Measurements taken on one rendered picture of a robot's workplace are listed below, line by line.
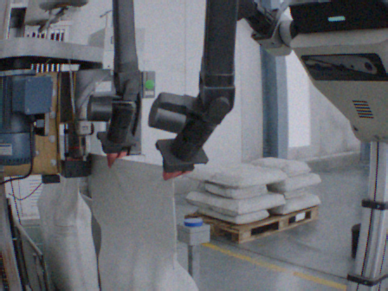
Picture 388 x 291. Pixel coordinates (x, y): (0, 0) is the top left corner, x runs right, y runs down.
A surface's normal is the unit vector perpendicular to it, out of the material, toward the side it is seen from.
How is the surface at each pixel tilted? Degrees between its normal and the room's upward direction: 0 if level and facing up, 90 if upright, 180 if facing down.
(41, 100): 90
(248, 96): 90
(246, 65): 90
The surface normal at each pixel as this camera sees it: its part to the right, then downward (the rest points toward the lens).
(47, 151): 0.57, 0.07
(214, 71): 0.10, 0.41
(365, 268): -0.85, 0.05
